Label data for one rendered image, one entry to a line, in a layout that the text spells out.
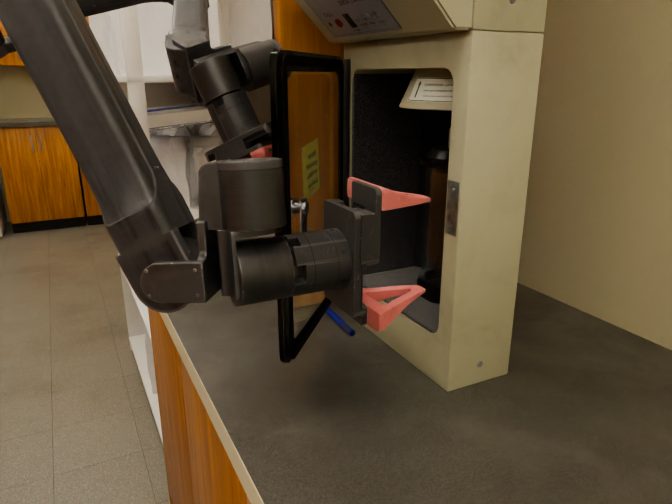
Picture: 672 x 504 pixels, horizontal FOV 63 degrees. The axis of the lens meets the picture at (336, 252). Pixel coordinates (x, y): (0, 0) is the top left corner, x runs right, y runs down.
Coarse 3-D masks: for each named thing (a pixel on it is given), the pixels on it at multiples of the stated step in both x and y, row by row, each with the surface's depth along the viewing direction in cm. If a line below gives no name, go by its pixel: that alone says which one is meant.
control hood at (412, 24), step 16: (384, 0) 67; (400, 0) 64; (416, 0) 62; (432, 0) 60; (448, 0) 60; (464, 0) 61; (400, 16) 67; (416, 16) 65; (432, 16) 63; (448, 16) 61; (464, 16) 62; (384, 32) 74; (400, 32) 71; (416, 32) 68; (432, 32) 66; (448, 32) 66
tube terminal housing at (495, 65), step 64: (512, 0) 64; (384, 64) 80; (448, 64) 68; (512, 64) 67; (512, 128) 69; (512, 192) 72; (448, 256) 73; (512, 256) 76; (448, 320) 75; (512, 320) 79; (448, 384) 77
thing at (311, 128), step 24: (288, 72) 66; (312, 72) 75; (288, 96) 67; (312, 96) 76; (336, 96) 88; (288, 120) 67; (312, 120) 77; (336, 120) 89; (312, 144) 77; (336, 144) 90; (312, 168) 78; (336, 168) 91; (312, 192) 79; (336, 192) 92; (312, 216) 80; (312, 312) 84
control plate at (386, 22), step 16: (304, 0) 82; (320, 0) 78; (336, 0) 75; (352, 0) 72; (368, 0) 69; (320, 16) 83; (336, 16) 79; (352, 16) 76; (384, 16) 70; (336, 32) 84; (352, 32) 80; (368, 32) 76
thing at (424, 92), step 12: (420, 72) 78; (432, 72) 76; (444, 72) 75; (420, 84) 77; (432, 84) 76; (444, 84) 75; (408, 96) 79; (420, 96) 77; (432, 96) 75; (444, 96) 74; (408, 108) 78; (420, 108) 76; (432, 108) 75; (444, 108) 74
